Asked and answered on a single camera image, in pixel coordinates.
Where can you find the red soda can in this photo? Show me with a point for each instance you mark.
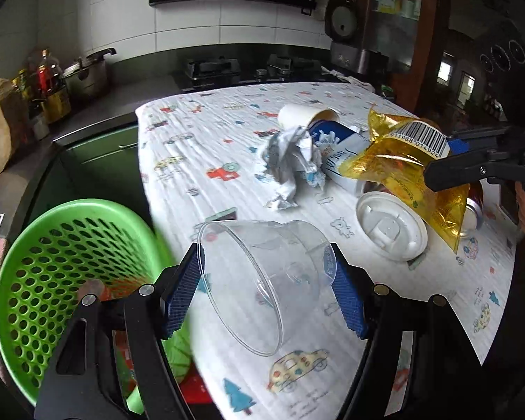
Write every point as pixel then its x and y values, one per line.
pixel 474 214

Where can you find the wooden glass cabinet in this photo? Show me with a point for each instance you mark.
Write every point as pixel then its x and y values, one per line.
pixel 396 30

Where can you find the steel cooking pot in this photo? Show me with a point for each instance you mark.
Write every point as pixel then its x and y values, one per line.
pixel 89 76

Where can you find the green plastic basket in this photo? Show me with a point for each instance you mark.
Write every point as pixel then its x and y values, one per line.
pixel 48 262

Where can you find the yellow snack bag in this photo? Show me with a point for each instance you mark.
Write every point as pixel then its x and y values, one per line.
pixel 398 162

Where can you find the black round appliance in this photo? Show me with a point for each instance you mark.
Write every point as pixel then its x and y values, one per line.
pixel 342 19

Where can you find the blue white milk carton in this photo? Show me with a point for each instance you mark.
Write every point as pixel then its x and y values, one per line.
pixel 339 153

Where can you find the clear plastic cup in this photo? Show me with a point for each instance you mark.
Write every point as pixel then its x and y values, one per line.
pixel 262 280

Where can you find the black gas stove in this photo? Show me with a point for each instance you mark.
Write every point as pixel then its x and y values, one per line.
pixel 227 72

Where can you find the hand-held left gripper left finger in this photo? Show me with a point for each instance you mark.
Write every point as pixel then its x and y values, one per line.
pixel 181 291

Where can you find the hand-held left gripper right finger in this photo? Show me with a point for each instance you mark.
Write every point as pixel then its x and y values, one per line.
pixel 349 299

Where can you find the crumpled white paper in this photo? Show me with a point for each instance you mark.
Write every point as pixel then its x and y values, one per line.
pixel 288 157

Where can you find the white paper cup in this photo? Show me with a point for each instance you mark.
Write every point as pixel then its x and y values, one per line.
pixel 295 116

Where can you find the white plastic cup lid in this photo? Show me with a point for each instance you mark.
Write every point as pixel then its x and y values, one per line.
pixel 389 225

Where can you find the printed cartoon tablecloth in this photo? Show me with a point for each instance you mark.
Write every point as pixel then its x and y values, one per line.
pixel 192 140

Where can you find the silver kitchen appliance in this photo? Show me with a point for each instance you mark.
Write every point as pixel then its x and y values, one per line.
pixel 349 57

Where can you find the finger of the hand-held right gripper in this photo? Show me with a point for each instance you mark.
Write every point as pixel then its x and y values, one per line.
pixel 458 145
pixel 463 170

